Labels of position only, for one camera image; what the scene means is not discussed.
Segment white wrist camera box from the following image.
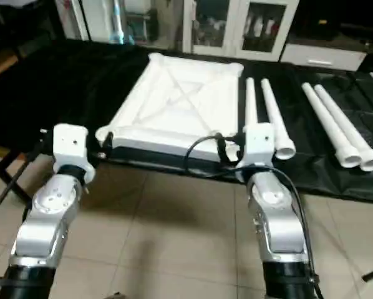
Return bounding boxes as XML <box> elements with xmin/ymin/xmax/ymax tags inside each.
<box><xmin>240</xmin><ymin>123</ymin><xmax>278</xmax><ymax>172</ymax></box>
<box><xmin>52</xmin><ymin>123</ymin><xmax>97</xmax><ymax>184</ymax></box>

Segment white plastic table top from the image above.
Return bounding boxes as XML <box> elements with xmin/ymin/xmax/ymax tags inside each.
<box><xmin>96</xmin><ymin>53</ymin><xmax>245</xmax><ymax>164</ymax></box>

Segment black work mat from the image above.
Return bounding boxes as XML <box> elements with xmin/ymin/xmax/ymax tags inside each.
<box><xmin>0</xmin><ymin>39</ymin><xmax>373</xmax><ymax>206</ymax></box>

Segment white glass door cabinet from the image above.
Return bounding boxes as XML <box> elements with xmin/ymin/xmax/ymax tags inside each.
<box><xmin>183</xmin><ymin>0</ymin><xmax>299</xmax><ymax>60</ymax></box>

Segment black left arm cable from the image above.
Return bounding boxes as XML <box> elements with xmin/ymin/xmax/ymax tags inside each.
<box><xmin>0</xmin><ymin>140</ymin><xmax>53</xmax><ymax>222</ymax></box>

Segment white plastic table leg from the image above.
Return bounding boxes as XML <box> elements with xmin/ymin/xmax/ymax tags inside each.
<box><xmin>314</xmin><ymin>84</ymin><xmax>373</xmax><ymax>172</ymax></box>
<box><xmin>244</xmin><ymin>77</ymin><xmax>259</xmax><ymax>135</ymax></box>
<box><xmin>301</xmin><ymin>83</ymin><xmax>364</xmax><ymax>169</ymax></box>
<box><xmin>260</xmin><ymin>78</ymin><xmax>296</xmax><ymax>160</ymax></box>

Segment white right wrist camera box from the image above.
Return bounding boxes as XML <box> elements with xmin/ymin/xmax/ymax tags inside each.
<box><xmin>240</xmin><ymin>123</ymin><xmax>278</xmax><ymax>172</ymax></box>

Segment white drawer unit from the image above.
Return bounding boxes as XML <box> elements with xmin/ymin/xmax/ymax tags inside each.
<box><xmin>280</xmin><ymin>44</ymin><xmax>368</xmax><ymax>72</ymax></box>

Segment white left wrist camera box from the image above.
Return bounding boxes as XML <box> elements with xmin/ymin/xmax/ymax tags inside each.
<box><xmin>52</xmin><ymin>123</ymin><xmax>97</xmax><ymax>184</ymax></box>

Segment white drawer cabinet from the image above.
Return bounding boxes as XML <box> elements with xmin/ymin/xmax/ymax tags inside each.
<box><xmin>293</xmin><ymin>0</ymin><xmax>373</xmax><ymax>72</ymax></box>

